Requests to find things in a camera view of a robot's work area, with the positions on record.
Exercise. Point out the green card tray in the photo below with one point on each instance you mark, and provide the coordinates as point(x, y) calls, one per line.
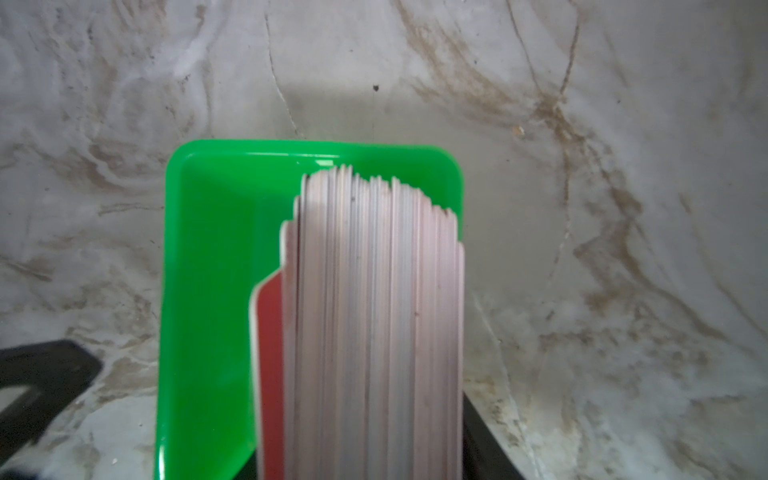
point(225, 201)

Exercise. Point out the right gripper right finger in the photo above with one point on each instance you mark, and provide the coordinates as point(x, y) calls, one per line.
point(483, 457)

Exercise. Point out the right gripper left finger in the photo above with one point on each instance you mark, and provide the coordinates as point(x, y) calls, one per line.
point(53, 374)

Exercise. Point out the cards stack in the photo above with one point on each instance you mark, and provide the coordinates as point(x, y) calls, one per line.
point(357, 337)

